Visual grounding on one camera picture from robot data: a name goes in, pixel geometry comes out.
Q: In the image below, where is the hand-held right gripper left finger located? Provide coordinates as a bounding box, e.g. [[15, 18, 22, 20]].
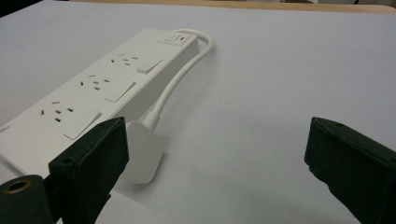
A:
[[48, 116, 130, 224]]

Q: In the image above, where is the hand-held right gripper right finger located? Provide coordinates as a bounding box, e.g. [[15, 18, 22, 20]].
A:
[[304, 117, 396, 224]]

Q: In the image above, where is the white power plug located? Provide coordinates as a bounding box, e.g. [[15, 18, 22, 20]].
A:
[[122, 120, 165, 185]]

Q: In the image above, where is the white power strip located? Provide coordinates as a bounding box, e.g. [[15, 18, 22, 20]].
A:
[[0, 28, 200, 176]]

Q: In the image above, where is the white power cable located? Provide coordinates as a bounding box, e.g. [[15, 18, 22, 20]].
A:
[[141, 28, 215, 133]]

